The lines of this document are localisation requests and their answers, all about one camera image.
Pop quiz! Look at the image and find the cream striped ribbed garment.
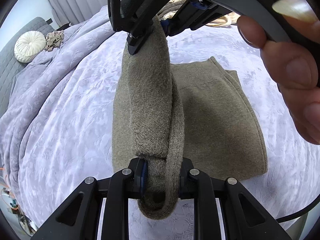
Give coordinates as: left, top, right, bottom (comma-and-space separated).
169, 0, 240, 27

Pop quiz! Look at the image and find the lavender plush bed blanket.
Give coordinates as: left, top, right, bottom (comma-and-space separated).
1, 7, 319, 226

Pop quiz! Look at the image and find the round white pleated cushion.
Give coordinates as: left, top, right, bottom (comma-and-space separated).
14, 30, 46, 63

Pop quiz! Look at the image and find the dark brown fleece garment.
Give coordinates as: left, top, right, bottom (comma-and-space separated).
157, 0, 184, 21

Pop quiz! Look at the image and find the person's right hand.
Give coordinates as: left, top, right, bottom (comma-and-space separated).
237, 0, 319, 145

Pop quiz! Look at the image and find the olive brown knit sweater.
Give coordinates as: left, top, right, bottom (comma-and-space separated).
112, 17, 267, 219

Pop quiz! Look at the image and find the small beige crumpled cloth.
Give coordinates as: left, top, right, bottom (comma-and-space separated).
44, 30, 64, 51

